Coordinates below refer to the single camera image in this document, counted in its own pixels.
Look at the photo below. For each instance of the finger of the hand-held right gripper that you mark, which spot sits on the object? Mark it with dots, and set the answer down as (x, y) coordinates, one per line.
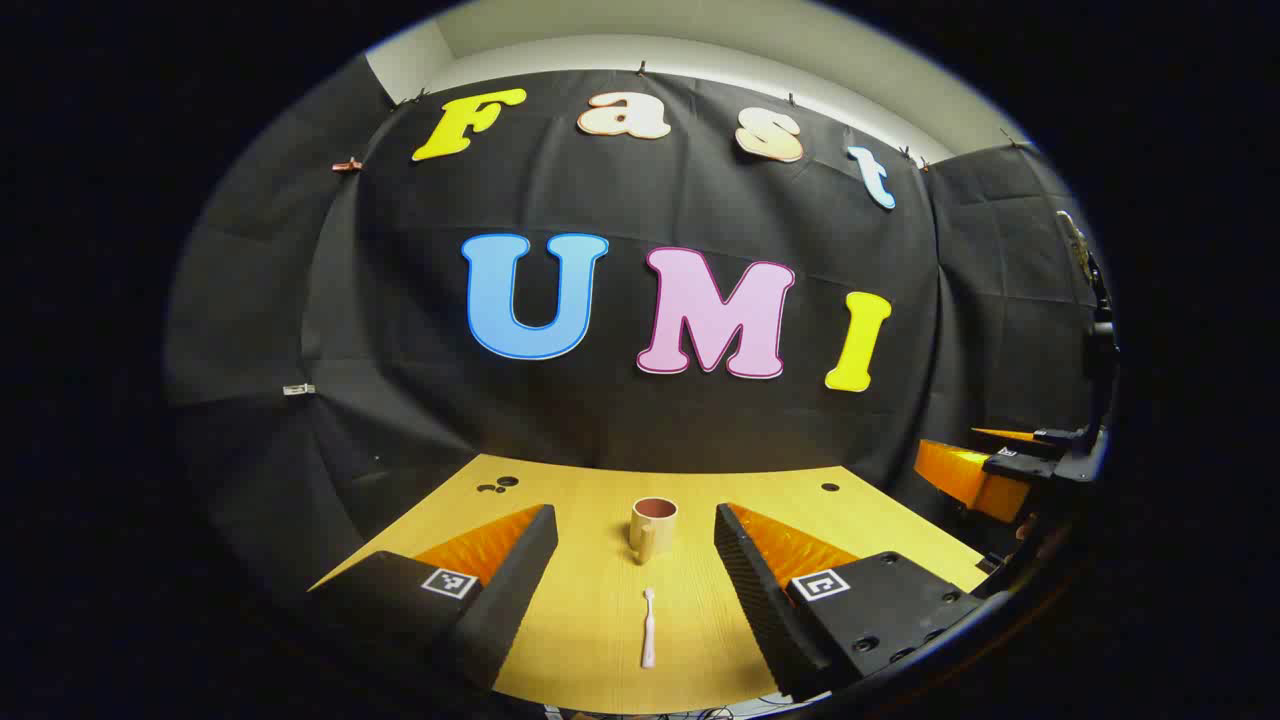
(1030, 436)
(965, 475)

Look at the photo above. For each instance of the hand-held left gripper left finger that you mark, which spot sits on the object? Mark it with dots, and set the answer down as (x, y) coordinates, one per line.
(520, 575)

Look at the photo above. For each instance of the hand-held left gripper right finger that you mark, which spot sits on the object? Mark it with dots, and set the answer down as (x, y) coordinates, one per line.
(755, 590)

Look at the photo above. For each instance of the pale pink toothbrush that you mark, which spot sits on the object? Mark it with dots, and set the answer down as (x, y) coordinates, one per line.
(649, 630)

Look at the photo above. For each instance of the beige cup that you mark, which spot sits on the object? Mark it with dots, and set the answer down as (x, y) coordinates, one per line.
(652, 528)

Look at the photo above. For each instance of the black backdrop cloth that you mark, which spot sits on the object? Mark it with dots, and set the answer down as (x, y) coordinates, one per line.
(640, 420)

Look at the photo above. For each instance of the silver clip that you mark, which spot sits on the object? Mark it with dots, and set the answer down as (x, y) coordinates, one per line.
(298, 389)

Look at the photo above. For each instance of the copper clip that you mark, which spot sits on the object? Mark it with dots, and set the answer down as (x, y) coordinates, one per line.
(347, 165)

